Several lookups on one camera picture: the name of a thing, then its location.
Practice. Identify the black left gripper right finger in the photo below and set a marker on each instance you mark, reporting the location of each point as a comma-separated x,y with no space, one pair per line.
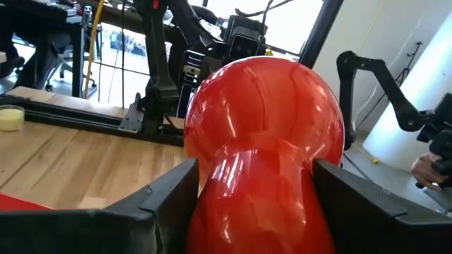
370,225

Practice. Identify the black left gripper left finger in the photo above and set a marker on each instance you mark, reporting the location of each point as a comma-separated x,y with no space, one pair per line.
106,229

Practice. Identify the red desk lamp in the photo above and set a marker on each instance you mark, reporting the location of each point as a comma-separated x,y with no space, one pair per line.
261,141

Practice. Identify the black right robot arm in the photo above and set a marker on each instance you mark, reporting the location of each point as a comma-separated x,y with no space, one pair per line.
159,70

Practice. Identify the person's hand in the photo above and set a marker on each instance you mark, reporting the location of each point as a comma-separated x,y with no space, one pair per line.
425,171

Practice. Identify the black side desk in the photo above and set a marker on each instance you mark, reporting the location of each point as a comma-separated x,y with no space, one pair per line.
76,53

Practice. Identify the cream candle in glass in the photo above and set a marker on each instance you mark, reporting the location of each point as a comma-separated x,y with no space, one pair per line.
11,119

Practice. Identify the black office chair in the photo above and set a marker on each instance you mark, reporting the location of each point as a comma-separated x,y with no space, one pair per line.
56,60

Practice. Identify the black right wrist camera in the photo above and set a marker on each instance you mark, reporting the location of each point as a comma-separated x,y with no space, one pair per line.
245,40

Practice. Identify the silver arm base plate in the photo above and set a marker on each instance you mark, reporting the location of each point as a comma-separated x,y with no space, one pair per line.
132,116

